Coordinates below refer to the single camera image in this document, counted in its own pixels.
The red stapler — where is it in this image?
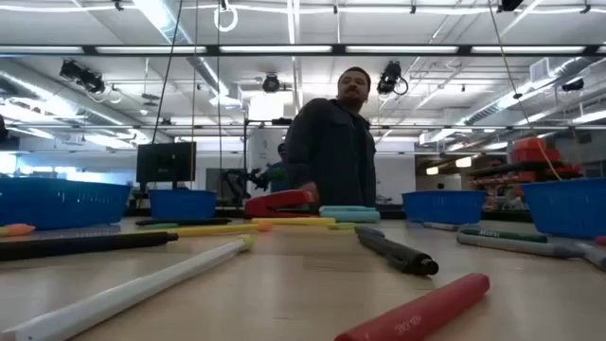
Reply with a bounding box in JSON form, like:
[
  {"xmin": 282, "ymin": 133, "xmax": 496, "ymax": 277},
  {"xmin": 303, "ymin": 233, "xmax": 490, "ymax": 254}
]
[{"xmin": 243, "ymin": 188, "xmax": 319, "ymax": 220}]

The cyan calculator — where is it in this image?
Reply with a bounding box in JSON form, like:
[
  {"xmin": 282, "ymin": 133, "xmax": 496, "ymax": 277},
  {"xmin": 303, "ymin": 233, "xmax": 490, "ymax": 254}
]
[{"xmin": 318, "ymin": 205, "xmax": 382, "ymax": 224}]

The red crayon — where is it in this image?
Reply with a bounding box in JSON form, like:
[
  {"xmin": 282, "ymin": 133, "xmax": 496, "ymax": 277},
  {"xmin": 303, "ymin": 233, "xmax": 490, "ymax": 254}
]
[{"xmin": 333, "ymin": 272, "xmax": 491, "ymax": 341}]

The black and yellow cord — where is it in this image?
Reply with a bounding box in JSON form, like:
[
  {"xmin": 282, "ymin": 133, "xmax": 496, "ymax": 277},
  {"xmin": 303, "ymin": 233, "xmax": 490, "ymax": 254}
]
[{"xmin": 487, "ymin": 0, "xmax": 563, "ymax": 181}]

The black camera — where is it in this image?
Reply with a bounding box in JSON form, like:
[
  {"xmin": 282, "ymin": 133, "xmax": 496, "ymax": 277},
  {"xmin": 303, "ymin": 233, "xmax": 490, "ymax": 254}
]
[
  {"xmin": 261, "ymin": 73, "xmax": 281, "ymax": 94},
  {"xmin": 59, "ymin": 59, "xmax": 106, "ymax": 95},
  {"xmin": 376, "ymin": 60, "xmax": 409, "ymax": 96}
]

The blue plastic bin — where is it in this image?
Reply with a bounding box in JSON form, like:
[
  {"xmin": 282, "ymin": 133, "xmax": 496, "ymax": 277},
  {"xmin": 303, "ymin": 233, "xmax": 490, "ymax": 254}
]
[
  {"xmin": 520, "ymin": 177, "xmax": 606, "ymax": 241},
  {"xmin": 0, "ymin": 177, "xmax": 133, "ymax": 232},
  {"xmin": 401, "ymin": 189, "xmax": 488, "ymax": 225},
  {"xmin": 148, "ymin": 188, "xmax": 219, "ymax": 222}
]

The black pen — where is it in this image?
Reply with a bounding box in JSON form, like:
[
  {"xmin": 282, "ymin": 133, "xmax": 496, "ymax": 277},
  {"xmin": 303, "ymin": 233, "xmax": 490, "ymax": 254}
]
[
  {"xmin": 0, "ymin": 230, "xmax": 180, "ymax": 262},
  {"xmin": 134, "ymin": 217, "xmax": 233, "ymax": 227},
  {"xmin": 354, "ymin": 227, "xmax": 440, "ymax": 278}
]

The black metal frame stand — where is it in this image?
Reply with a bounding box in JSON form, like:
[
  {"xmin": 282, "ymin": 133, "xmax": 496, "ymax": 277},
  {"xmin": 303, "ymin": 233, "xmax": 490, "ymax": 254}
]
[{"xmin": 243, "ymin": 117, "xmax": 295, "ymax": 209}]

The white pencil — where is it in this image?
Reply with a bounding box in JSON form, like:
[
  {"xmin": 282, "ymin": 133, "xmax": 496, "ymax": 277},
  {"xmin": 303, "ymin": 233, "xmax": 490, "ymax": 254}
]
[{"xmin": 0, "ymin": 234, "xmax": 256, "ymax": 341}]

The yellow marker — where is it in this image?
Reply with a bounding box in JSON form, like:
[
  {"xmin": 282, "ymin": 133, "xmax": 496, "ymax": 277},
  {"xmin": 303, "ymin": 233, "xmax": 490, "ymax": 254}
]
[{"xmin": 250, "ymin": 217, "xmax": 336, "ymax": 226}]

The black monitor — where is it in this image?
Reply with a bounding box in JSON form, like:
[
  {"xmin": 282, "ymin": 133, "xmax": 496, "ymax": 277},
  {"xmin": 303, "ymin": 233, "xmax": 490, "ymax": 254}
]
[{"xmin": 135, "ymin": 141, "xmax": 198, "ymax": 186}]

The yellow pencil orange eraser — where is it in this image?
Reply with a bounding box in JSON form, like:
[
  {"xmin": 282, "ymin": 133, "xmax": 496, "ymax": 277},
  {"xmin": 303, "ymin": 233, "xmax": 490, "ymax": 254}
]
[{"xmin": 123, "ymin": 221, "xmax": 275, "ymax": 238}]

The shelf with red bins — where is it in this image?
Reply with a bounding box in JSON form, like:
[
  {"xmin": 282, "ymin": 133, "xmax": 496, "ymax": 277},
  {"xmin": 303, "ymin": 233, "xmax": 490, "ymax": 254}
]
[{"xmin": 466, "ymin": 136, "xmax": 584, "ymax": 212}]

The black light bar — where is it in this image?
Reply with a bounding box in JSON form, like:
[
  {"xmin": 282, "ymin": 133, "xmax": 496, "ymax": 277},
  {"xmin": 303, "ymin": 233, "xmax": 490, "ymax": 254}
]
[{"xmin": 0, "ymin": 44, "xmax": 606, "ymax": 57}]

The long black cable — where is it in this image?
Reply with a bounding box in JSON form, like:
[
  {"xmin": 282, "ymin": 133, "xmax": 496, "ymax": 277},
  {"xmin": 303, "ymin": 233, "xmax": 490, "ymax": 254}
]
[{"xmin": 150, "ymin": 0, "xmax": 185, "ymax": 145}]

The white ring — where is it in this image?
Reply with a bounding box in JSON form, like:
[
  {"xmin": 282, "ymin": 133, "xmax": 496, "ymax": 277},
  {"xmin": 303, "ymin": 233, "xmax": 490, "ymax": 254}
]
[{"xmin": 212, "ymin": 3, "xmax": 240, "ymax": 33}]

